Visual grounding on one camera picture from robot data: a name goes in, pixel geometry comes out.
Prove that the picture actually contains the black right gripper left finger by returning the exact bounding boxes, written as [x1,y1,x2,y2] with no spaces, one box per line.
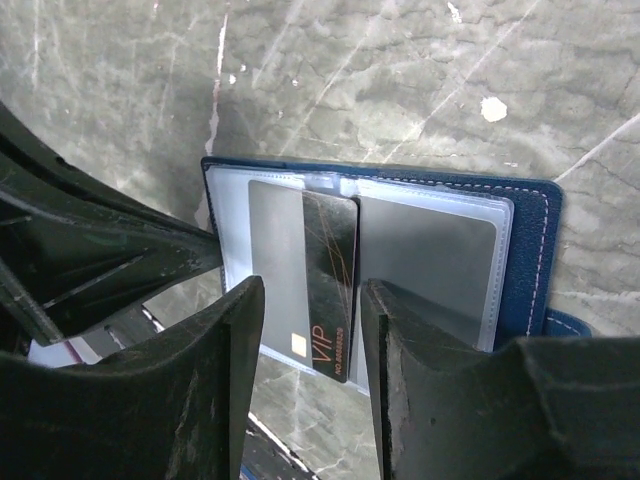
[1,276,265,479]

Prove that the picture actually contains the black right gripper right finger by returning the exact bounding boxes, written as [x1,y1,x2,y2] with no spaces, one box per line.
[361,280,639,479]

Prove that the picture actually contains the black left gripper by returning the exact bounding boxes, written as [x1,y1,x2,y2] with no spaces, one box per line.
[1,107,222,356]

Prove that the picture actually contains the blue leather card holder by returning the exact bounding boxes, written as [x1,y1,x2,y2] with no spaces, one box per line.
[202,157,590,392]

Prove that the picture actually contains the black VIP credit card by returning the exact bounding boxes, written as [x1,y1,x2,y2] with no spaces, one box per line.
[359,196,504,352]
[247,178,361,385]

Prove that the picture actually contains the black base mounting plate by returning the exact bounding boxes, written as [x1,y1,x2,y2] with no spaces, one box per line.
[239,414,319,480]

